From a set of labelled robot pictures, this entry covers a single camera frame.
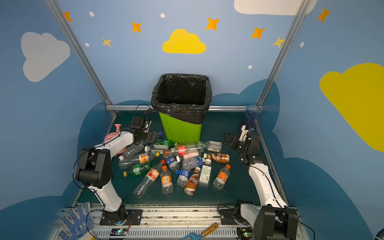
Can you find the clear square plastic bottle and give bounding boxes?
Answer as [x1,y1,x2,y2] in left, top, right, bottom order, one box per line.
[199,141,223,153]

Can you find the brown coffee bottle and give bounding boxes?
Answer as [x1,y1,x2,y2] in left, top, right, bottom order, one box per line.
[204,153,230,164]

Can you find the green Sprite bottle yellow cap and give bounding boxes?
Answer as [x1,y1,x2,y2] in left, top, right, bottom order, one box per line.
[123,163,152,177]

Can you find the orange cap bottle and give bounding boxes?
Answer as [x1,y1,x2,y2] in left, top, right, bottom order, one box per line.
[213,165,231,190]

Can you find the tall clear bottle red label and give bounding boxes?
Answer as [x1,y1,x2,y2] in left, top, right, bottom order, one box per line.
[133,160,166,199]

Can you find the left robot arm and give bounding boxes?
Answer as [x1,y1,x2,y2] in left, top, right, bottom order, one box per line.
[75,116,155,226]

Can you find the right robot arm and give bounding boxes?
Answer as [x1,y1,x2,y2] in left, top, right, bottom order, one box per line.
[224,132,299,240]

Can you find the green plastic bin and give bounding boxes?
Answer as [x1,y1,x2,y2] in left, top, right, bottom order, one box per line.
[159,113,202,143]

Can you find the black bin liner bag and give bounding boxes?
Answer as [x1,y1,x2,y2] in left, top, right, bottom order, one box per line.
[151,74,213,125]

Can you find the clear bottle white green label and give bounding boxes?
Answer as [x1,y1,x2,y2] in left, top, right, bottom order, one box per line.
[144,145,169,154]

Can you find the clear bottle white cap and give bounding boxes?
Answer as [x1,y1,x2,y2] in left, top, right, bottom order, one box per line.
[119,141,145,161]

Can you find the crushed green bottle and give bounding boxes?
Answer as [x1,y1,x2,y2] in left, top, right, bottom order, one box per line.
[154,139,175,148]

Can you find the pink watering can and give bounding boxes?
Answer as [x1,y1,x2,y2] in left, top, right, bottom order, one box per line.
[104,124,122,143]

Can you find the purple ribbed glass vase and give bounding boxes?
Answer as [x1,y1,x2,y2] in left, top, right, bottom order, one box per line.
[238,105,263,132]

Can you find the pink label crushed bottle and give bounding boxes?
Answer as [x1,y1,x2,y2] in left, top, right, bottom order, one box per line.
[183,151,200,159]

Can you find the clear bottle red cola label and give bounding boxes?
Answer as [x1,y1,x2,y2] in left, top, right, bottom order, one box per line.
[166,142,205,156]

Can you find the Pepsi bottle blue label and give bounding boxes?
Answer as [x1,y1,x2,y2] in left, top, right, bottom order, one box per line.
[164,150,180,172]

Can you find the water bottle blue cap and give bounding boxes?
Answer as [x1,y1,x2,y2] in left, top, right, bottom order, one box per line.
[177,168,191,188]

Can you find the brown Nescafe bottle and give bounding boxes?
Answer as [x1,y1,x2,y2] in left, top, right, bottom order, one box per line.
[184,167,201,196]

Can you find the blue dotted work glove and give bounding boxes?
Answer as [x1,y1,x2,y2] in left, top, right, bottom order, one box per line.
[58,202,96,240]

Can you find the aluminium back frame rail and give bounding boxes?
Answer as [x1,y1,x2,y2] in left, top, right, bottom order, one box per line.
[106,104,247,112]

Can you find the left aluminium frame post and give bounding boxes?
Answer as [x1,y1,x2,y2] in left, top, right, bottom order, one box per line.
[45,0,113,107]

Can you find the aluminium frame post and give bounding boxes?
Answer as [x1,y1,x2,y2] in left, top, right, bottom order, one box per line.
[256,0,311,108]
[45,0,113,107]

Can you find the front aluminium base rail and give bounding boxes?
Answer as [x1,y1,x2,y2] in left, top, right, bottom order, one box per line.
[91,204,251,240]

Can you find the scraper with wooden handle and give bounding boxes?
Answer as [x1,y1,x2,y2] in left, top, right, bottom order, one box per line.
[179,222,220,240]

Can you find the right aluminium frame post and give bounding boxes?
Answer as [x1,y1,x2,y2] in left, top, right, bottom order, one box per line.
[256,0,311,108]

